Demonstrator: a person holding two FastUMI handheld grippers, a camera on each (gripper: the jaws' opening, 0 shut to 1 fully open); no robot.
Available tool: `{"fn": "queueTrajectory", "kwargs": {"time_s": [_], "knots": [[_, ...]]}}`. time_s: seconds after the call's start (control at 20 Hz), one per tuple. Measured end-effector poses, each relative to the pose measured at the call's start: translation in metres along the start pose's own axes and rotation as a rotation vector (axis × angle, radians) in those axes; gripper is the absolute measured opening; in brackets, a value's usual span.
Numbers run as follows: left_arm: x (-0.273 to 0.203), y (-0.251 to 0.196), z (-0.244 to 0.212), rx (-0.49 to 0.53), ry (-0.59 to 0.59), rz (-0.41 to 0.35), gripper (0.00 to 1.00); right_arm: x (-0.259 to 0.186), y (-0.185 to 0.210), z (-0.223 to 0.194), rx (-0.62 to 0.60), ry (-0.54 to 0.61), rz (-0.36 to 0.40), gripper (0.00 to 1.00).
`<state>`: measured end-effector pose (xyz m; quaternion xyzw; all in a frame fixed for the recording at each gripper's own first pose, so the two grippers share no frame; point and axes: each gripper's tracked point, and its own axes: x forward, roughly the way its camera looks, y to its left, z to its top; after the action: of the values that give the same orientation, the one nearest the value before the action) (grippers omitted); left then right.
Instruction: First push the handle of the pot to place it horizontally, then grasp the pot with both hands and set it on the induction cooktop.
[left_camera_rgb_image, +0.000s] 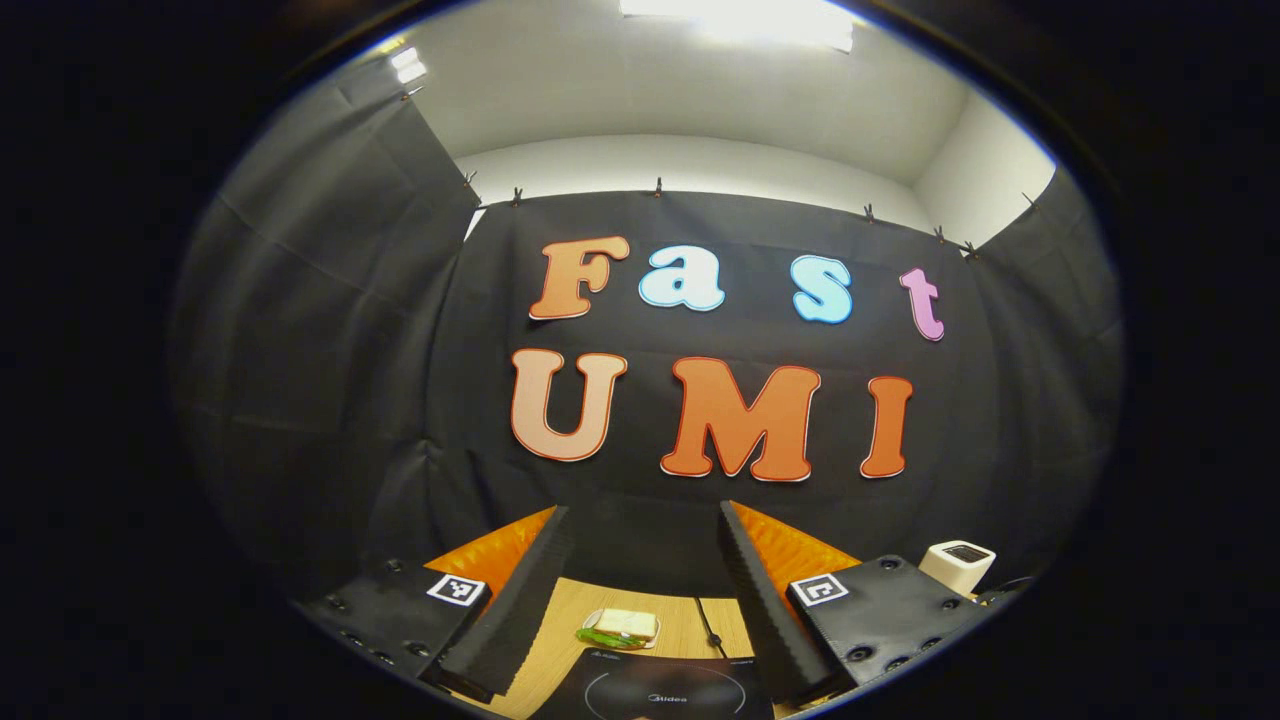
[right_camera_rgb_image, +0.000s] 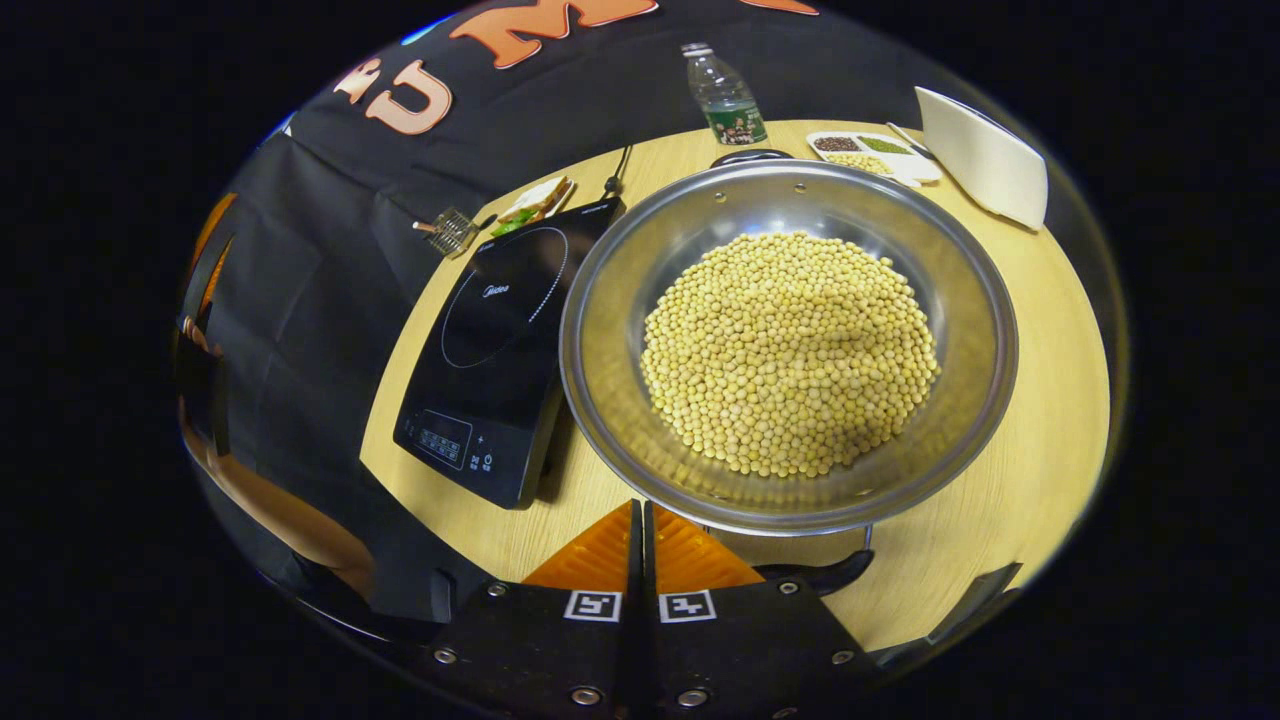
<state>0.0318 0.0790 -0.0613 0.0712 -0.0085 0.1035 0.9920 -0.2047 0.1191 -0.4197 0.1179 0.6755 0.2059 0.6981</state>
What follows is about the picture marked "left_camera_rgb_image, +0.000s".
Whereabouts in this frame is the row of cloth clips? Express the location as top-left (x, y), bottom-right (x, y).
top-left (400, 85), bottom-right (1043, 261)

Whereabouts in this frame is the sandwich with lettuce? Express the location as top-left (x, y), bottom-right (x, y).
top-left (577, 608), bottom-right (661, 651)

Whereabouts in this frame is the white sandwich plate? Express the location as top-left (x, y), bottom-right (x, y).
top-left (583, 608), bottom-right (664, 652)

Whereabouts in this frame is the black backdrop cloth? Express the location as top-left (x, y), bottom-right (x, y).
top-left (170, 55), bottom-right (1126, 606)

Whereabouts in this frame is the black power cable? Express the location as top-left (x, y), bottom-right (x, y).
top-left (695, 597), bottom-right (729, 659)

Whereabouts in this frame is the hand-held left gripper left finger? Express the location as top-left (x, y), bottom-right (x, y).
top-left (295, 505), bottom-right (578, 701)

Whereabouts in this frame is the white toaster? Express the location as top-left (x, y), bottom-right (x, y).
top-left (918, 540), bottom-right (998, 599)

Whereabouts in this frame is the large ceiling light panel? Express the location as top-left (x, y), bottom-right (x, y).
top-left (618, 0), bottom-right (857, 53)

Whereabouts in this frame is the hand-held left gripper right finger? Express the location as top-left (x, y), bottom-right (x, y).
top-left (717, 500), bottom-right (991, 707)

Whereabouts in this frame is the black induction cooktop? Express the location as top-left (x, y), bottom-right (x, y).
top-left (530, 648), bottom-right (777, 720)

